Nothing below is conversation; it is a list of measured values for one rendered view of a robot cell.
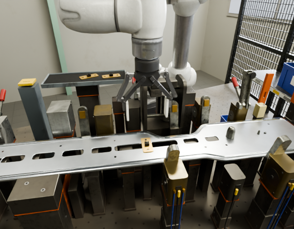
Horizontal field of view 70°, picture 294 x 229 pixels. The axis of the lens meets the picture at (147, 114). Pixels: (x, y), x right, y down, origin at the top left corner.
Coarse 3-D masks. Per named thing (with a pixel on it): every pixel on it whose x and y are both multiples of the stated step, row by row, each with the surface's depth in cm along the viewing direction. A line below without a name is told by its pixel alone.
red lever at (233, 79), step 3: (234, 78) 101; (234, 81) 100; (234, 84) 100; (237, 84) 99; (234, 87) 100; (237, 87) 99; (237, 90) 98; (237, 93) 98; (243, 102) 95; (243, 105) 95
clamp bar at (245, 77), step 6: (246, 72) 89; (252, 72) 87; (246, 78) 90; (252, 78) 88; (246, 84) 92; (240, 90) 94; (246, 90) 93; (240, 96) 94; (246, 96) 94; (240, 102) 94; (246, 102) 95; (246, 108) 95
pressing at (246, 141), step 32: (224, 128) 90; (256, 128) 90; (288, 128) 90; (0, 160) 73; (32, 160) 73; (64, 160) 73; (96, 160) 73; (128, 160) 73; (160, 160) 74; (224, 160) 74
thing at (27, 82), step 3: (21, 81) 94; (24, 81) 94; (27, 81) 94; (30, 81) 94; (33, 81) 94; (18, 84) 92; (21, 84) 92; (24, 84) 92; (27, 84) 92; (30, 84) 92; (33, 84) 94
